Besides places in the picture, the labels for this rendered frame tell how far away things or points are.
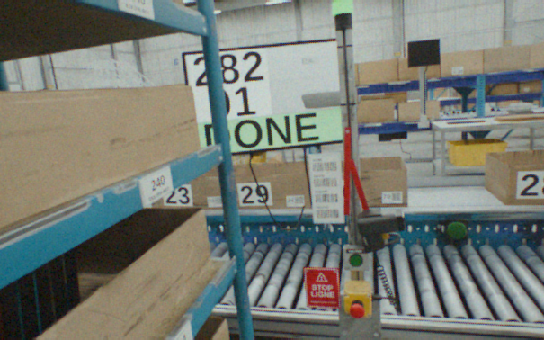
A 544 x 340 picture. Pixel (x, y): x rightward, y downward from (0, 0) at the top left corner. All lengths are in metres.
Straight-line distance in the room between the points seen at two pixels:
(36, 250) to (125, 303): 0.17
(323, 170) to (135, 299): 0.66
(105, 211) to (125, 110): 0.13
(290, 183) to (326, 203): 0.65
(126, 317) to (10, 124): 0.24
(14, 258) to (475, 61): 6.18
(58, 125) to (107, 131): 0.06
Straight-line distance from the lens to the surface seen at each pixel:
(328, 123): 1.09
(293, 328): 1.24
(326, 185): 1.02
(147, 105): 0.49
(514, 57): 6.43
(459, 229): 1.65
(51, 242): 0.33
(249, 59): 1.08
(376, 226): 0.98
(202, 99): 1.07
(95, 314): 0.43
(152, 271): 0.50
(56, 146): 0.37
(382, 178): 1.63
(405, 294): 1.31
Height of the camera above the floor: 1.42
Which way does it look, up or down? 11 degrees down
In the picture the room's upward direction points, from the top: 6 degrees counter-clockwise
